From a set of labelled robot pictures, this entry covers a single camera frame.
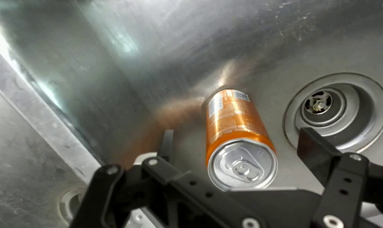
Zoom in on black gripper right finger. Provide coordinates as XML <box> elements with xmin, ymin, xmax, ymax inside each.
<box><xmin>296</xmin><ymin>125</ymin><xmax>383</xmax><ymax>228</ymax></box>

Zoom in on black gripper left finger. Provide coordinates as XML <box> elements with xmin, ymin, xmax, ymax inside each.
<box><xmin>70</xmin><ymin>128</ymin><xmax>264</xmax><ymax>228</ymax></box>

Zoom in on orange aluminium drink can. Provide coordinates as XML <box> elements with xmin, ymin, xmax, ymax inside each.
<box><xmin>201</xmin><ymin>86</ymin><xmax>281</xmax><ymax>193</ymax></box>

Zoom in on stainless steel double sink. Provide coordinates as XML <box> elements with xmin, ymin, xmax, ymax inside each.
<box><xmin>0</xmin><ymin>0</ymin><xmax>383</xmax><ymax>228</ymax></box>

